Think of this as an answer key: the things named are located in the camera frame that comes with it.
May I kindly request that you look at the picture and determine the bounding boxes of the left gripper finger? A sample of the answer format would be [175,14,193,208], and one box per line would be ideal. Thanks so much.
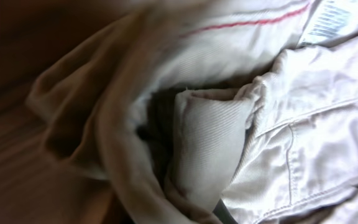
[213,199,238,224]

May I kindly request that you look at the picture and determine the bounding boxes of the beige shorts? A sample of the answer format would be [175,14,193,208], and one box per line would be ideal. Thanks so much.
[27,1,358,223]

